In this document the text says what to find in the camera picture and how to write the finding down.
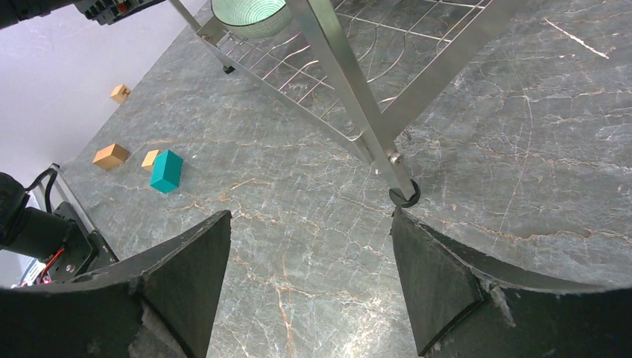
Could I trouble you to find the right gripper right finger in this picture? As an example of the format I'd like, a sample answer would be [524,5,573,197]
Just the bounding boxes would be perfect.
[391,208,631,357]

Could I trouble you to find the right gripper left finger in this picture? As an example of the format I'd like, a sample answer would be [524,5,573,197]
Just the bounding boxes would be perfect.
[1,210,232,357]

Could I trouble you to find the steel two-tier dish rack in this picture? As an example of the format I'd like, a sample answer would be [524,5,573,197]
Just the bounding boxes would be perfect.
[173,0,519,208]

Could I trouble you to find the pale green bowl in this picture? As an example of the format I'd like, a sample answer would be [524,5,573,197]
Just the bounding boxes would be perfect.
[210,0,292,40]

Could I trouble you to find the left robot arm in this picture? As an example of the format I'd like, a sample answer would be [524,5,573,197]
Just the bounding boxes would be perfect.
[1,163,119,286]

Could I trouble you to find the teal block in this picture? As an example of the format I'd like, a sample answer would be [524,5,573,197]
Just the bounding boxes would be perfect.
[149,150,183,194]

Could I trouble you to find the small tan cube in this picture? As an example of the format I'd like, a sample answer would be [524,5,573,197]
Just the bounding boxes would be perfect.
[141,149,161,172]

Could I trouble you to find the tan wooden block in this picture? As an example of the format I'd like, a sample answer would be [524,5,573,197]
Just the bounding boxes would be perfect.
[92,143,130,170]

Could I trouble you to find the tan wooden cube left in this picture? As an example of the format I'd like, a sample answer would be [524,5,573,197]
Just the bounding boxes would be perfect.
[110,84,131,104]

